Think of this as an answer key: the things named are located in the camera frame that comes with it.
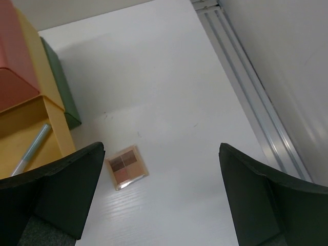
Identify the eyeshadow palette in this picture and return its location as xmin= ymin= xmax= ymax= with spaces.
xmin=104 ymin=145 xmax=149 ymax=191

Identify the three-drawer organizer box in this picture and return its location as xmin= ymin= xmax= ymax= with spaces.
xmin=0 ymin=0 xmax=82 ymax=177

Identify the aluminium side rail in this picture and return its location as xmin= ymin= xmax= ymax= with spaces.
xmin=192 ymin=1 xmax=313 ymax=182

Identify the light blue eyeliner pencil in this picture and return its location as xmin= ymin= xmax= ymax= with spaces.
xmin=11 ymin=124 xmax=51 ymax=176

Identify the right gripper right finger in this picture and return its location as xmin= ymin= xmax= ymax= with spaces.
xmin=219 ymin=143 xmax=327 ymax=245

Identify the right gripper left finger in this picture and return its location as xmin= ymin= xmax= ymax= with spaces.
xmin=1 ymin=142 xmax=105 ymax=245

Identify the yellow drawer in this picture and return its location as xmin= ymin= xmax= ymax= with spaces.
xmin=1 ymin=96 xmax=76 ymax=179

